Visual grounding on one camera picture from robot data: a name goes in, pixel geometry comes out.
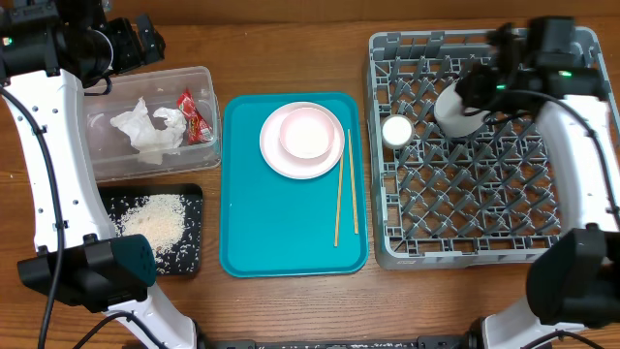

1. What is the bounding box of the grey bowl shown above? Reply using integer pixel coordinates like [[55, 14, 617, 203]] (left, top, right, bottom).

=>
[[434, 82, 486, 138]]

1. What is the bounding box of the white tissue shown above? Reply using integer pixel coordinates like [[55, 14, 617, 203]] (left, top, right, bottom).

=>
[[109, 97, 187, 165]]

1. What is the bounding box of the red snack wrapper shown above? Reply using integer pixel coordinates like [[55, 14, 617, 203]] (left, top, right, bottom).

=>
[[177, 89, 213, 145]]

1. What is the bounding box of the white cup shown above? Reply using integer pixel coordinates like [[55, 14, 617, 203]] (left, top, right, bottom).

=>
[[381, 114, 415, 149]]

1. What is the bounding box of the pink round plate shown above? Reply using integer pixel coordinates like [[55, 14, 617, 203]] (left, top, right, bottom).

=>
[[260, 102, 345, 179]]

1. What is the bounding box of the white rice with food scrap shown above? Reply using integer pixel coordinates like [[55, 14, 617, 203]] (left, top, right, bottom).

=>
[[104, 193, 202, 275]]

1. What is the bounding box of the pink shallow bowl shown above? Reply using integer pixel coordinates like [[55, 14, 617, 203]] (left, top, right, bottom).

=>
[[279, 107, 335, 159]]

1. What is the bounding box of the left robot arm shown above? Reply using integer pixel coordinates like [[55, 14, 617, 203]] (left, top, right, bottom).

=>
[[1, 0, 207, 348]]

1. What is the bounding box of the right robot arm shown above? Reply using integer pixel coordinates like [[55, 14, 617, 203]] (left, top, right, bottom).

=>
[[441, 16, 619, 348]]

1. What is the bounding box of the clear plastic waste bin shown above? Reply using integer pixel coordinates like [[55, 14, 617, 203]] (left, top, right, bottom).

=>
[[83, 66, 222, 181]]

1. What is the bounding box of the grey dishwasher rack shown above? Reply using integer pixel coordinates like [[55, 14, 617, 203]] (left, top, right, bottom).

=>
[[363, 26, 620, 271]]

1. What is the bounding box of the black plastic tray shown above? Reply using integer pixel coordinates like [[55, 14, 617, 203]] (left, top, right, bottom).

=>
[[96, 182, 204, 277]]

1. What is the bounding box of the left wooden chopstick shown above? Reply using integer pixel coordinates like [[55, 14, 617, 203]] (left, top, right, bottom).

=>
[[333, 154, 344, 247]]

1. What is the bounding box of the wooden chopstick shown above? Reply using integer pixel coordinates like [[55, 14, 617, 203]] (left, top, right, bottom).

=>
[[347, 129, 359, 235], [333, 154, 344, 247]]

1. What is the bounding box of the right wooden chopstick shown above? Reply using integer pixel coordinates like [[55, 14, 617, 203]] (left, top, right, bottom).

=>
[[347, 129, 359, 235]]

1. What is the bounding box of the teal serving tray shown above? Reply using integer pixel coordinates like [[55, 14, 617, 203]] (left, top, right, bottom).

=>
[[220, 92, 369, 277]]

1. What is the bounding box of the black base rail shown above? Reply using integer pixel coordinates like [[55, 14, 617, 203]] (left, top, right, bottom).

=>
[[209, 334, 477, 349]]

